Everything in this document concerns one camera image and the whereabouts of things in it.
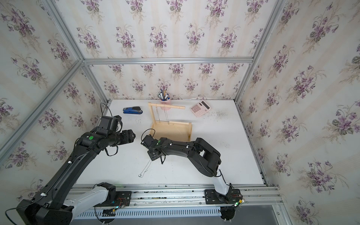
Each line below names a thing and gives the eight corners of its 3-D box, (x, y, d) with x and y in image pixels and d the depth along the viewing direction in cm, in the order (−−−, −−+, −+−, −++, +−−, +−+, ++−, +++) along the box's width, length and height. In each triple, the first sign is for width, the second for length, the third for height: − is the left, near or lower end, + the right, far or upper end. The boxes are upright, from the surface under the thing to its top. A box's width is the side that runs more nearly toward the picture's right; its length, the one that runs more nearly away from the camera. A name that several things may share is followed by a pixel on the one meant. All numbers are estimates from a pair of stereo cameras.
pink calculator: (197, 117, 111) (198, 114, 109) (190, 108, 117) (190, 105, 115) (210, 110, 116) (211, 107, 113) (202, 102, 122) (203, 99, 119)
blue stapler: (123, 114, 112) (121, 111, 109) (125, 109, 116) (123, 106, 113) (142, 115, 112) (141, 112, 109) (143, 109, 116) (142, 106, 113)
